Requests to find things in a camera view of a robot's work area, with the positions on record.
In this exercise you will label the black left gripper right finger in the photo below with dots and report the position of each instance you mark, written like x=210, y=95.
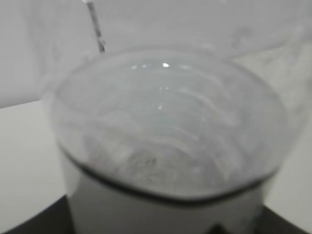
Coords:
x=269, y=222

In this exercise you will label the clear red-label water bottle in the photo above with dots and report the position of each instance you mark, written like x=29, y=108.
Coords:
x=170, y=139

